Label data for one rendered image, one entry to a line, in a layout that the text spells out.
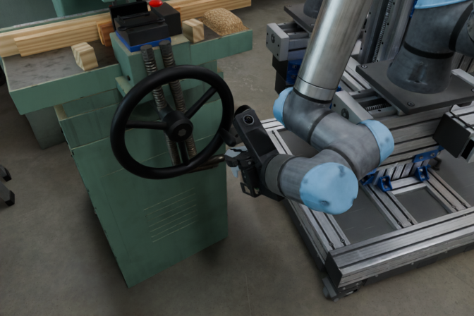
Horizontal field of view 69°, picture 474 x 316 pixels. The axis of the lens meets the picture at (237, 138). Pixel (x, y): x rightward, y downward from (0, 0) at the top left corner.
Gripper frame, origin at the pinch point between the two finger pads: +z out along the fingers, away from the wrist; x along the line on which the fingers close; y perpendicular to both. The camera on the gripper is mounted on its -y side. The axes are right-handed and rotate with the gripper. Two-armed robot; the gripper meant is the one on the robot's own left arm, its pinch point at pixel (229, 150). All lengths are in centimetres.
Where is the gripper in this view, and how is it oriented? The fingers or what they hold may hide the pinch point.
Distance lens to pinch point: 80.7
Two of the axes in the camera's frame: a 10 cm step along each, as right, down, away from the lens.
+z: -4.6, -0.8, 8.9
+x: 8.5, -3.4, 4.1
